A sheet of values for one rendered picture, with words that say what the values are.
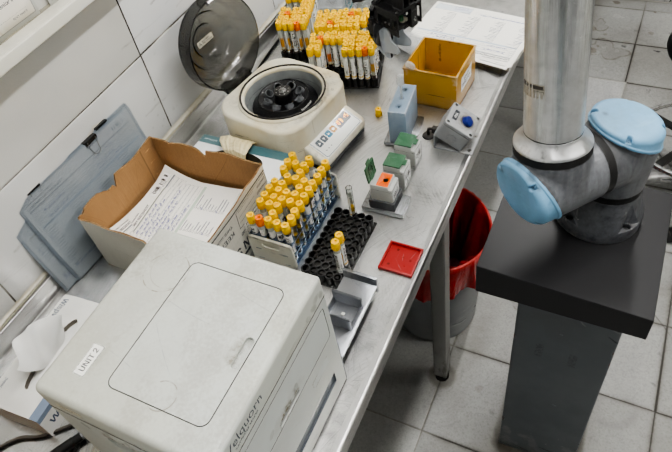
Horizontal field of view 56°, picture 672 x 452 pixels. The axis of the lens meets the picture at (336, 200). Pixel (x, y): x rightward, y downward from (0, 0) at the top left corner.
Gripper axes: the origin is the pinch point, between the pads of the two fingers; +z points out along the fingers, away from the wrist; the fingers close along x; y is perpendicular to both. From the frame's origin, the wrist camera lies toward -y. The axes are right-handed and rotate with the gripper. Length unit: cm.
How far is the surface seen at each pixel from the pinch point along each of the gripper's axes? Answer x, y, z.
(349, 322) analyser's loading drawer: -50, 38, 8
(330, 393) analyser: -60, 45, 10
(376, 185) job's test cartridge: -25.1, 20.3, 8.1
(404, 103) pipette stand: -5.1, 9.2, 6.6
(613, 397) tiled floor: 15, 67, 103
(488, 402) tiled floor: -11, 42, 103
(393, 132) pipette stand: -9.1, 9.2, 12.3
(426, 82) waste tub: 6.1, 5.4, 10.0
